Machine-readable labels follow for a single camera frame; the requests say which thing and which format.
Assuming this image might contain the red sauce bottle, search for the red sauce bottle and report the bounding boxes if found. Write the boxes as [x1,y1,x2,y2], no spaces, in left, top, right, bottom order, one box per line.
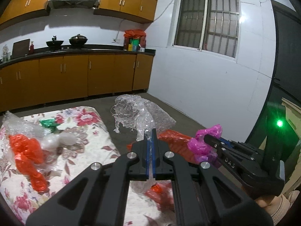
[29,41,34,55]

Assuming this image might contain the red bag of groceries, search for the red bag of groceries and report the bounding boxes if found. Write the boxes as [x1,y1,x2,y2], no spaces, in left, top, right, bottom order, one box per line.
[123,29,146,52]

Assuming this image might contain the floral tablecloth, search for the floral tablecloth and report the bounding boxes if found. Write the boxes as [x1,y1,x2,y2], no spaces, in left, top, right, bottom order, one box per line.
[0,105,179,226]

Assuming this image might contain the magenta plastic bag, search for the magenta plastic bag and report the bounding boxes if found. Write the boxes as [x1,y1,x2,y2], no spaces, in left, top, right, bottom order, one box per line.
[187,124,222,168]

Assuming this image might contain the lower kitchen cabinets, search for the lower kitchen cabinets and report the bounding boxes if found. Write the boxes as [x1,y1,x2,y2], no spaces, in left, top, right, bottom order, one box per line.
[1,53,154,111]

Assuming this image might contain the green foil wrapper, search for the green foil wrapper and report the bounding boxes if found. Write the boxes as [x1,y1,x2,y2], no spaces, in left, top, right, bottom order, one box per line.
[39,119,60,133]

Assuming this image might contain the barred window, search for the barred window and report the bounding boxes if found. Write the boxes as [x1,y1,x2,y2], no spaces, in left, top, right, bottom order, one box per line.
[172,0,240,58]

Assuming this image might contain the glass jar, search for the glass jar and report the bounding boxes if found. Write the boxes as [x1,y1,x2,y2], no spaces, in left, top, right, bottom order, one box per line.
[2,44,11,62]

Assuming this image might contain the red trash basket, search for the red trash basket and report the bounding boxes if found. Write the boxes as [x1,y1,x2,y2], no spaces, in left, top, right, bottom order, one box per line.
[131,130,196,211]

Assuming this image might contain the clear bubble wrap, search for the clear bubble wrap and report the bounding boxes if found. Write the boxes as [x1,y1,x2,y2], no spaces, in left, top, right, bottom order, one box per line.
[111,94,176,141]

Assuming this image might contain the dark door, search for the dark door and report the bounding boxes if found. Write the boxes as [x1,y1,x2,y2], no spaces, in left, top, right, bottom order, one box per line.
[247,1,300,147]

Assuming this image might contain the black lidded wok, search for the black lidded wok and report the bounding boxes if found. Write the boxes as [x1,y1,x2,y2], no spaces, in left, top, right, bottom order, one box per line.
[69,34,88,48]

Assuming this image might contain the dark cutting board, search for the dark cutting board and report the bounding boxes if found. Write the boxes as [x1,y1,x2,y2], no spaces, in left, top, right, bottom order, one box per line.
[11,39,30,59]

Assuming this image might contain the red plastic bag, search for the red plastic bag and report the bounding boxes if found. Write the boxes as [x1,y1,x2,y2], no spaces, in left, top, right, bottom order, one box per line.
[9,134,48,192]

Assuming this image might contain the clear plastic bag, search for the clear plastic bag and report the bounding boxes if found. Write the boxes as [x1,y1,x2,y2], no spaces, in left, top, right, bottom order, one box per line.
[2,111,78,176]

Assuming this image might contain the black wok with handle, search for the black wok with handle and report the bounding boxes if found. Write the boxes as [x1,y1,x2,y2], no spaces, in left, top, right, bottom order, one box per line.
[46,36,64,50]

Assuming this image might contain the person's right hand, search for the person's right hand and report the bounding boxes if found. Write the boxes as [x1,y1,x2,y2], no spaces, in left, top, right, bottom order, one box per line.
[255,195,281,210]

